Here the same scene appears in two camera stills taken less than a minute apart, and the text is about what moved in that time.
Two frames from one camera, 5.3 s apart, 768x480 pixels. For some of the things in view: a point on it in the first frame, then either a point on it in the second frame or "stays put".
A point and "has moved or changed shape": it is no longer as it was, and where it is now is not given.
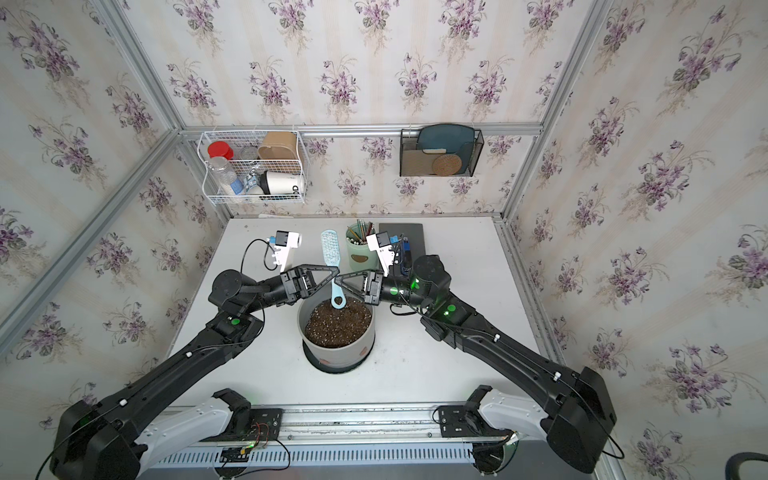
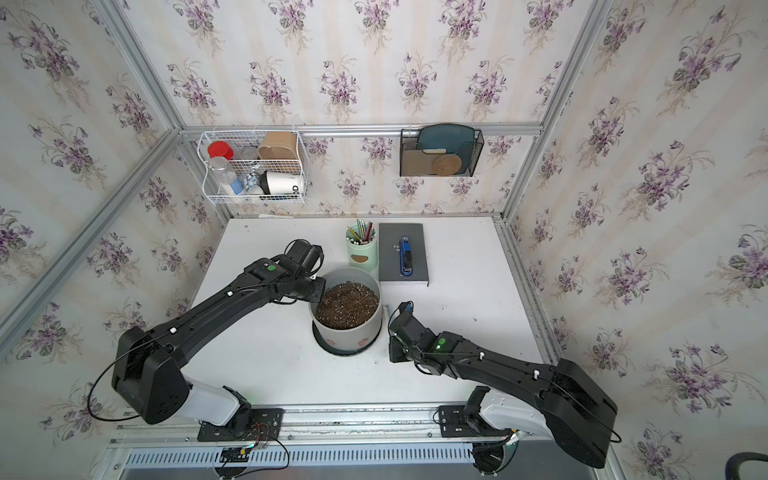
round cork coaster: x=447 y=165 stays put
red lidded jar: x=220 y=149 stays put
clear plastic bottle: x=222 y=174 stays put
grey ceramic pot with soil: x=334 y=336 has moved or changed shape
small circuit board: x=234 y=455 stays put
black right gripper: x=368 y=296 -> x=394 y=357
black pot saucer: x=342 y=367 -> x=345 y=352
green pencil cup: x=361 y=256 stays put
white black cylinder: x=282 y=183 stays put
